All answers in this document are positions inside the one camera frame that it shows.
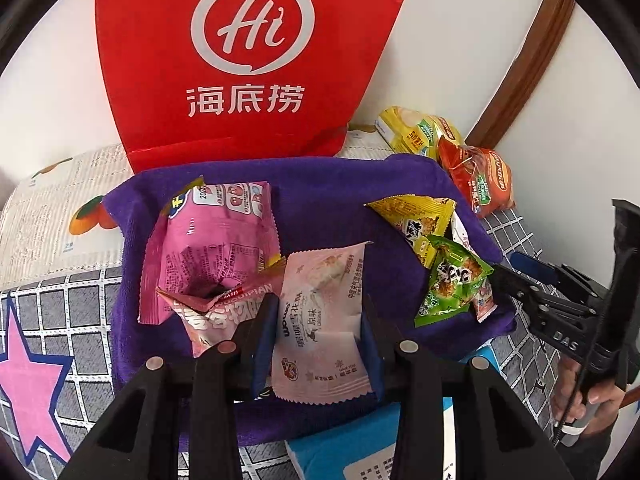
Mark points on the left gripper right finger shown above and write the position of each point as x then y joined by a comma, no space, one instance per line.
401,371

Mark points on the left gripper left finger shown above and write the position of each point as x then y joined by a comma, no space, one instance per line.
234,370

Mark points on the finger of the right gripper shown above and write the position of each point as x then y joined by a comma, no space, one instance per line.
508,283
534,268

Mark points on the pale pink snack packet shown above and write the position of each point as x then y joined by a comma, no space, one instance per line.
316,359

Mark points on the white red snack packet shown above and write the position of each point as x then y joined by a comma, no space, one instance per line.
483,301

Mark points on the pink red snack packet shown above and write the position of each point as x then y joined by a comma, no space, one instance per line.
209,321

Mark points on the green snack packet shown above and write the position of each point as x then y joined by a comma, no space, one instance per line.
455,278

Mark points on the blue tissue box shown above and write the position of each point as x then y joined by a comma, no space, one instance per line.
361,449

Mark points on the orange chips bag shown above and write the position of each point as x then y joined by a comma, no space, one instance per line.
480,174

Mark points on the yellow snack packet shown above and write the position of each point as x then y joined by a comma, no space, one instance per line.
416,218

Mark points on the large pink snack packet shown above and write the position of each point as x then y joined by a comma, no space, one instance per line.
209,237

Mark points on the purple towel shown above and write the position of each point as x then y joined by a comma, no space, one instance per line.
317,202

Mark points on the yellow chips bag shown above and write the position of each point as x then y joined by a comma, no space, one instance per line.
411,132

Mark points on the pink star sticker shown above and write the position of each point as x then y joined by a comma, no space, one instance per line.
32,383

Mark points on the fruit print mat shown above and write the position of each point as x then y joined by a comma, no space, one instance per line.
53,225

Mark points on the red paper shopping bag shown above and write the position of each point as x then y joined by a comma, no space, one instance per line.
198,80

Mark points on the brown wooden door frame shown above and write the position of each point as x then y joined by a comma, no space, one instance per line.
525,72

